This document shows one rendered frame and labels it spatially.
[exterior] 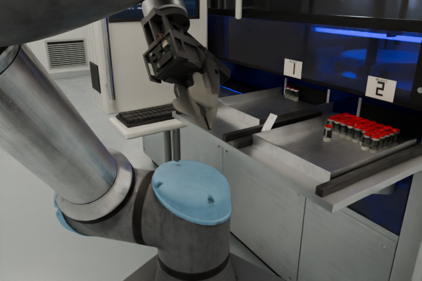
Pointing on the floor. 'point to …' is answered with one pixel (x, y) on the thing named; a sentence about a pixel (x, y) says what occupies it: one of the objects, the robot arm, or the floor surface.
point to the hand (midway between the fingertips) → (210, 123)
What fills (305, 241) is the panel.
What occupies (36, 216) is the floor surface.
